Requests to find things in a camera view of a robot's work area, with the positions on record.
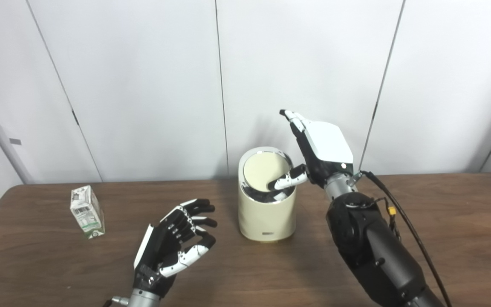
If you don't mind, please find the small green white milk carton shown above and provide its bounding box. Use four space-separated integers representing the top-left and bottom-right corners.
70 185 106 239

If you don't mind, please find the cream round bin lid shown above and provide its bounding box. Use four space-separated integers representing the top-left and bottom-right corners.
243 152 292 192

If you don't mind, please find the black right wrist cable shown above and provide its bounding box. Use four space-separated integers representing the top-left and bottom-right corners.
358 171 453 307

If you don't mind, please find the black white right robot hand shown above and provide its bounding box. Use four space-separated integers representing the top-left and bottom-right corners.
268 109 355 191

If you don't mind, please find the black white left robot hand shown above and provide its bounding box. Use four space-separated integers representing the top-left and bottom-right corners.
133 198 218 299

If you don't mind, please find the thin wire with yellow connector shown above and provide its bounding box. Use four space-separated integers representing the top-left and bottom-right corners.
373 197 401 241

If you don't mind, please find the cream-colored round bin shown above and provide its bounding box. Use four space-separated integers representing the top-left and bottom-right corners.
238 147 297 243

